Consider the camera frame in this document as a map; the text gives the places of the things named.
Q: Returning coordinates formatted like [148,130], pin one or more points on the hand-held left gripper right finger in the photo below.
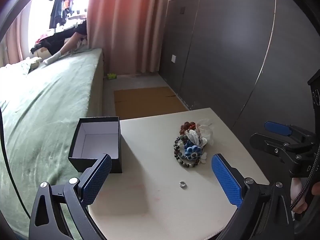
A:
[225,180]

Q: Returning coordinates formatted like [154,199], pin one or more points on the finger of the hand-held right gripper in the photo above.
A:
[270,145]
[277,128]

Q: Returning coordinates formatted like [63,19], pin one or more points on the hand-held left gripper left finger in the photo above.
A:
[98,177]

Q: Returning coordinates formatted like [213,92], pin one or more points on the small white charm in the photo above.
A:
[204,157]

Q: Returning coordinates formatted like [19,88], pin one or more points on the black gift box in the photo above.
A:
[100,142]

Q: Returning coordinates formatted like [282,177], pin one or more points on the blue flower hair clip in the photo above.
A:
[193,150]

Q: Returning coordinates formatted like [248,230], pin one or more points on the white fabric flower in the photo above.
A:
[193,135]

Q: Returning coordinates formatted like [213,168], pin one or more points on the clear plastic bag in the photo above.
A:
[206,127]

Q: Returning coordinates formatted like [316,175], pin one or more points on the person's right hand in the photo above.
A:
[297,192]

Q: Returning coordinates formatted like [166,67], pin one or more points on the flat brown cardboard sheet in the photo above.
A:
[147,102]

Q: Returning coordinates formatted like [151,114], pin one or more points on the bed with green blanket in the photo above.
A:
[50,100]

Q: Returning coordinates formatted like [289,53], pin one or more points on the small green toy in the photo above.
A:
[112,76]

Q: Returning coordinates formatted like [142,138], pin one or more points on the beige plush toy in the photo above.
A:
[35,62]

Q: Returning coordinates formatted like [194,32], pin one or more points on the pink curtain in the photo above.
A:
[125,25]
[16,37]

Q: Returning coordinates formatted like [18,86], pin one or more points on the hanging dark clothes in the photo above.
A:
[61,2]

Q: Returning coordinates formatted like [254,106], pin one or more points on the white wall outlet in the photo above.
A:
[173,58]

